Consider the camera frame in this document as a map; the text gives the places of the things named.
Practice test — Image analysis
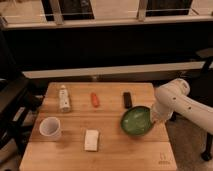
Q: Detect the green ceramic bowl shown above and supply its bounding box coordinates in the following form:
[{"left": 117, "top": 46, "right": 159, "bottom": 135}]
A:
[{"left": 120, "top": 106, "right": 154, "bottom": 136}]

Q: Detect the black chair left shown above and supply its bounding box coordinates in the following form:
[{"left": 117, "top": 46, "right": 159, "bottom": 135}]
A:
[{"left": 0, "top": 77, "right": 42, "bottom": 155}]

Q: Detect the black rectangular block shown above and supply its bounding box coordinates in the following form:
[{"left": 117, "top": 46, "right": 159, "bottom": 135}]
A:
[{"left": 123, "top": 92, "right": 132, "bottom": 109}]

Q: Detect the small white bottle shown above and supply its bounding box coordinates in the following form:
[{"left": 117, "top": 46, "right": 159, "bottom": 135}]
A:
[{"left": 59, "top": 85, "right": 71, "bottom": 113}]

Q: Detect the black chair right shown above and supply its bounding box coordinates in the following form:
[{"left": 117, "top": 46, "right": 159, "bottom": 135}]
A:
[{"left": 173, "top": 48, "right": 213, "bottom": 162}]

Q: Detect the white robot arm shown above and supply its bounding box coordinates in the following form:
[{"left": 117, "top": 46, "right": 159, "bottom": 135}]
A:
[{"left": 151, "top": 78, "right": 213, "bottom": 129}]

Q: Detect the orange carrot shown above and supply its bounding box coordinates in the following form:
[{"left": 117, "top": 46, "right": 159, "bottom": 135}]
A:
[{"left": 91, "top": 93, "right": 100, "bottom": 107}]

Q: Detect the white plastic cup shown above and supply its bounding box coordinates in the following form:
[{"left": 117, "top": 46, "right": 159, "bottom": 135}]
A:
[{"left": 39, "top": 117, "right": 62, "bottom": 141}]

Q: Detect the white window sill ledge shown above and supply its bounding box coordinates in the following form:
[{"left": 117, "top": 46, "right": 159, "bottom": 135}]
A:
[{"left": 23, "top": 61, "right": 204, "bottom": 79}]

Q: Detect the black chair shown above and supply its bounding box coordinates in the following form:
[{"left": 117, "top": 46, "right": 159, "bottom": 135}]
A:
[
  {"left": 0, "top": 77, "right": 42, "bottom": 155},
  {"left": 173, "top": 48, "right": 213, "bottom": 162}
]

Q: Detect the white rectangular block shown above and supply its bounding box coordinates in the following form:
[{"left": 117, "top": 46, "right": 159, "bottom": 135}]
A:
[{"left": 84, "top": 130, "right": 99, "bottom": 151}]

